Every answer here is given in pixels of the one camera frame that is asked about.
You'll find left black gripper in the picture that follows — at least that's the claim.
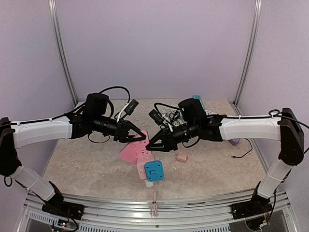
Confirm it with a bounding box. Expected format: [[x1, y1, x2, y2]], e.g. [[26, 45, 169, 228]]
[[92, 114, 146, 143]]

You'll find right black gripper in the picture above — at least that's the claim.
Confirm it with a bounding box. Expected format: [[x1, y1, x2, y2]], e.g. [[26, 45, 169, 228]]
[[145, 120, 198, 152]]

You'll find pink triangular power socket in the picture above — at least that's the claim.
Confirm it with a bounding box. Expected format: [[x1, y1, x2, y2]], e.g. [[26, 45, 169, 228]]
[[119, 130, 155, 166]]

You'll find small pink charger plug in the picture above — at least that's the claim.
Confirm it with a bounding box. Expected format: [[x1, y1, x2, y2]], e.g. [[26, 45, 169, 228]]
[[174, 152, 189, 163]]

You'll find blue square plug adapter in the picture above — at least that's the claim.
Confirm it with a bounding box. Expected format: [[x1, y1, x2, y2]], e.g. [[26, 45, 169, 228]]
[[144, 160, 165, 182]]

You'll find pink cube socket adapter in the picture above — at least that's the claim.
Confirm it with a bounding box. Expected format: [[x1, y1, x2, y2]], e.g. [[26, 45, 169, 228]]
[[136, 155, 155, 180]]

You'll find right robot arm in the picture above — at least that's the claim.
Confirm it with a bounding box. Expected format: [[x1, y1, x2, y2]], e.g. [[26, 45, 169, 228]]
[[146, 98, 306, 215]]

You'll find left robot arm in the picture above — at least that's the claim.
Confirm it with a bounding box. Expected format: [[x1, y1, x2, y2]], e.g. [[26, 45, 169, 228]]
[[0, 91, 146, 215]]

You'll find white power strip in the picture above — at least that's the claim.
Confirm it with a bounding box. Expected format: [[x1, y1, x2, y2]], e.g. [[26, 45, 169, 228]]
[[205, 110, 226, 117]]

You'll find teal power strip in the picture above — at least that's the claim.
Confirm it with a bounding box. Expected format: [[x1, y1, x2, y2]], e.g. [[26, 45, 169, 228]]
[[192, 95, 205, 111]]

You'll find purple power strip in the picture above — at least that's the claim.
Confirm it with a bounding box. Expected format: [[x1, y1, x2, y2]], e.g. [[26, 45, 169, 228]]
[[228, 138, 240, 146]]

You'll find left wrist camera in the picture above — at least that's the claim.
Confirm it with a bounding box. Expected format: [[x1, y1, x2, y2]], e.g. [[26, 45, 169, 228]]
[[116, 99, 139, 122]]

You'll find white power cord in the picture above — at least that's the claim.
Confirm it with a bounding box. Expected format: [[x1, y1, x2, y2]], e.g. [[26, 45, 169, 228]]
[[160, 103, 186, 128]]

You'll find black usb cable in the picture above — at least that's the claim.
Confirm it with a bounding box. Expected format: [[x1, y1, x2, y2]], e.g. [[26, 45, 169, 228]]
[[169, 110, 183, 126]]

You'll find pink usb cable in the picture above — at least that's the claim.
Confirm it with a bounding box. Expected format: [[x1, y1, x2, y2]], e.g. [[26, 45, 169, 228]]
[[149, 189, 160, 219]]

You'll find aluminium front rail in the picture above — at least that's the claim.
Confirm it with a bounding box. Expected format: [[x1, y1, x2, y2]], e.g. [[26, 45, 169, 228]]
[[17, 190, 299, 232]]

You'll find thin black cable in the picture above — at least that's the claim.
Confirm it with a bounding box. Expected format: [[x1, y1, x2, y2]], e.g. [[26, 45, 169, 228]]
[[231, 140, 253, 159]]

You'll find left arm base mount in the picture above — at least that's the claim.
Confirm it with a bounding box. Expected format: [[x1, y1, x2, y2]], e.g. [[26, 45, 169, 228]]
[[42, 202, 85, 220]]

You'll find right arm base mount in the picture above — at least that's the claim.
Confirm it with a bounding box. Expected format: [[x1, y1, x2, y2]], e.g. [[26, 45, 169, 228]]
[[230, 201, 272, 220]]

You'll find left aluminium post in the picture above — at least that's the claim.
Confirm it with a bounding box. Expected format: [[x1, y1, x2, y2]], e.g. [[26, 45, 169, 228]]
[[48, 0, 78, 104]]

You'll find aluminium post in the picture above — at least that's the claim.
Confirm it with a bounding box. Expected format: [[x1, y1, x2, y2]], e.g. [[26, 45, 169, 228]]
[[233, 0, 263, 108], [48, 0, 78, 104]]

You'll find right aluminium post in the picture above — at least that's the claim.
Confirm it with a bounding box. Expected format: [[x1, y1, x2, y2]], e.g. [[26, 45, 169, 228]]
[[233, 0, 263, 108]]

